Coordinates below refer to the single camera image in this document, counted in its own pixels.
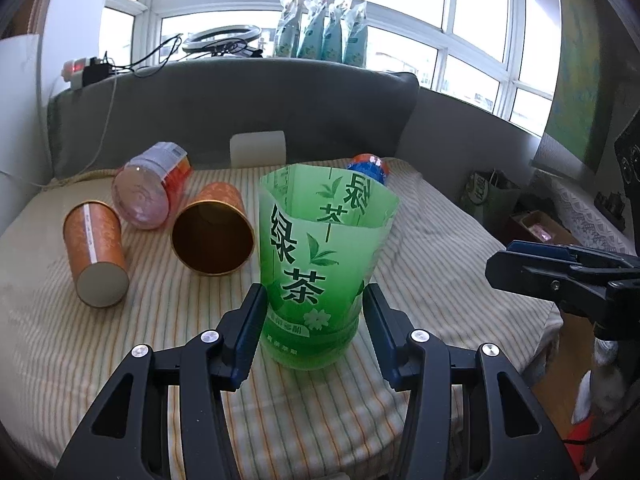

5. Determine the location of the orange tube cup white base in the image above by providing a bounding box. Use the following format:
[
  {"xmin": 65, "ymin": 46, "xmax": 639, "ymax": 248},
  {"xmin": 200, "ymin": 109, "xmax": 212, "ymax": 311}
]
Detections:
[{"xmin": 63, "ymin": 200, "xmax": 131, "ymax": 308}]

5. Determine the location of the clear plastic jar orange label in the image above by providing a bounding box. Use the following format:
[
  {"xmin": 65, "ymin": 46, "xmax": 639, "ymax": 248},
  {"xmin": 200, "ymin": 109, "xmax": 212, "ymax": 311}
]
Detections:
[{"xmin": 111, "ymin": 142, "xmax": 194, "ymax": 231}]

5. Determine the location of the white ring light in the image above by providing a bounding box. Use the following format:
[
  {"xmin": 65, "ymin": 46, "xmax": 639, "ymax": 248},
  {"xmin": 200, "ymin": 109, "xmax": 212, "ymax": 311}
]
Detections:
[{"xmin": 182, "ymin": 25, "xmax": 264, "ymax": 57}]

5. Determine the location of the white power strip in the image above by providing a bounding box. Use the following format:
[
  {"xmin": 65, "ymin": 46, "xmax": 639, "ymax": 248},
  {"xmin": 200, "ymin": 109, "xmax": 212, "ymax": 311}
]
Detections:
[{"xmin": 62, "ymin": 57, "xmax": 101, "ymax": 91}]

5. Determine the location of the black power adapter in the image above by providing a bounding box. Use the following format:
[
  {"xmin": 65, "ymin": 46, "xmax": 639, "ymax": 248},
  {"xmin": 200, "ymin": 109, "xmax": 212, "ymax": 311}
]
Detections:
[{"xmin": 81, "ymin": 62, "xmax": 112, "ymax": 86}]

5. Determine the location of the black cable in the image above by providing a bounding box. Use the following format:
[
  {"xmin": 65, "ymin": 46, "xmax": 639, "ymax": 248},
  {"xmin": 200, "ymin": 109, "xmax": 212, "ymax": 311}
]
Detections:
[{"xmin": 104, "ymin": 34, "xmax": 184, "ymax": 75}]

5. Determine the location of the green paper bag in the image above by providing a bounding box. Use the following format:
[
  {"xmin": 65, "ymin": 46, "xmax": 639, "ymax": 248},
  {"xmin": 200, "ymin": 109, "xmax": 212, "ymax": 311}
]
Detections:
[{"xmin": 460, "ymin": 169, "xmax": 521, "ymax": 236}]

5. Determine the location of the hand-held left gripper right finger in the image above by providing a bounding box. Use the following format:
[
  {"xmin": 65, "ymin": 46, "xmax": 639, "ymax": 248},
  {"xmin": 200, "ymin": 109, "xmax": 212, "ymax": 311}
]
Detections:
[{"xmin": 362, "ymin": 284, "xmax": 578, "ymax": 480}]

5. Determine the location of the grey sofa back cushion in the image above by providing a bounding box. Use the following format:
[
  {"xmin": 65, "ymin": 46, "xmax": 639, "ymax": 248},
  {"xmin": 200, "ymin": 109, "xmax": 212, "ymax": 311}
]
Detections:
[{"xmin": 47, "ymin": 57, "xmax": 420, "ymax": 181}]

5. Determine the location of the green wall poster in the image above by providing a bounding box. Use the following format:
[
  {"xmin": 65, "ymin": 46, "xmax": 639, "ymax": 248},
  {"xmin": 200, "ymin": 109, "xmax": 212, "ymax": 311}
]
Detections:
[{"xmin": 531, "ymin": 0, "xmax": 632, "ymax": 181}]

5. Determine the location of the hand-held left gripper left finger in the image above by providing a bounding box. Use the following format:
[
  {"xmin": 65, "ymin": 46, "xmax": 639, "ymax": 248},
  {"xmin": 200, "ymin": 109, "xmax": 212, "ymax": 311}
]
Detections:
[{"xmin": 52, "ymin": 284, "xmax": 271, "ymax": 480}]

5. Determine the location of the white lace cloth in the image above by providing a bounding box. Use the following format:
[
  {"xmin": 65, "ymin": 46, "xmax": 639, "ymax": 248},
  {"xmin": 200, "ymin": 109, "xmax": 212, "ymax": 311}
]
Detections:
[{"xmin": 532, "ymin": 170, "xmax": 638, "ymax": 257}]

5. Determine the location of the blue orange bottle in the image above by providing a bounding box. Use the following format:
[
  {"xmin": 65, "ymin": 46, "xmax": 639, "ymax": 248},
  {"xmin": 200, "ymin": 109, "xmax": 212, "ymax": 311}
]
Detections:
[{"xmin": 346, "ymin": 154, "xmax": 391, "ymax": 187}]

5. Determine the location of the open orange paper tube cup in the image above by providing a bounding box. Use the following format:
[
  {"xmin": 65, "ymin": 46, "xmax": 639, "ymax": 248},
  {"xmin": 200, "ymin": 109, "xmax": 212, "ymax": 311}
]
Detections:
[{"xmin": 171, "ymin": 181, "xmax": 256, "ymax": 277}]

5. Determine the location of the white window frame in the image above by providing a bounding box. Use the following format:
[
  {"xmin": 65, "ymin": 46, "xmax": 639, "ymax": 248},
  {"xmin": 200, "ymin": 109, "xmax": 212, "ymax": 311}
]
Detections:
[{"xmin": 102, "ymin": 0, "xmax": 561, "ymax": 137}]

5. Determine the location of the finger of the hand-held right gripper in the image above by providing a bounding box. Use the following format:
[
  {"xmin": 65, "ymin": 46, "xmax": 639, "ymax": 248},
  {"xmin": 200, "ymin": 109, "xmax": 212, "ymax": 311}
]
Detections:
[
  {"xmin": 485, "ymin": 251, "xmax": 621, "ymax": 311},
  {"xmin": 505, "ymin": 240, "xmax": 640, "ymax": 273}
]

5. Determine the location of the cardboard box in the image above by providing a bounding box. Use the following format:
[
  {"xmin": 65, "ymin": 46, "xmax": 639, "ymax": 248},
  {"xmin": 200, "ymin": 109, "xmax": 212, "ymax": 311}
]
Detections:
[{"xmin": 502, "ymin": 210, "xmax": 581, "ymax": 256}]

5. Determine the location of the green cut bottle cup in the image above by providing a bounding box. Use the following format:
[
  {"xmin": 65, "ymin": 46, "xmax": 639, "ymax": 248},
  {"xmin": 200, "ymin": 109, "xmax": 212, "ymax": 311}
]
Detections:
[{"xmin": 258, "ymin": 162, "xmax": 401, "ymax": 372}]

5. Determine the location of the pale green refill packet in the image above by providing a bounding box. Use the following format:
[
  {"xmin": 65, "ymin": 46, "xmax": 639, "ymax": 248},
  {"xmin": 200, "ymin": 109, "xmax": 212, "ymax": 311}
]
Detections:
[
  {"xmin": 341, "ymin": 2, "xmax": 369, "ymax": 67},
  {"xmin": 321, "ymin": 2, "xmax": 348, "ymax": 63},
  {"xmin": 274, "ymin": 0, "xmax": 307, "ymax": 58},
  {"xmin": 297, "ymin": 0, "xmax": 328, "ymax": 59}
]

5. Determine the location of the black device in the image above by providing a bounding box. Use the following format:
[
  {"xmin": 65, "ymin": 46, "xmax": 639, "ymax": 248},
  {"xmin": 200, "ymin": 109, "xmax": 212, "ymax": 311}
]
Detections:
[{"xmin": 614, "ymin": 109, "xmax": 640, "ymax": 198}]

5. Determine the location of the white foam block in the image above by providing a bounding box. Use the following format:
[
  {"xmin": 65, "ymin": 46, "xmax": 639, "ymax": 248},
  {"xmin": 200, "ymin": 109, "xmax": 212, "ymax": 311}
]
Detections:
[{"xmin": 229, "ymin": 130, "xmax": 287, "ymax": 168}]

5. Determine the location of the white cable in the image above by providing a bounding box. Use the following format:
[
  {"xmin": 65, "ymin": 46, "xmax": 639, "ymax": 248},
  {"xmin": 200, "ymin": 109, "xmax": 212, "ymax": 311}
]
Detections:
[{"xmin": 0, "ymin": 72, "xmax": 120, "ymax": 187}]

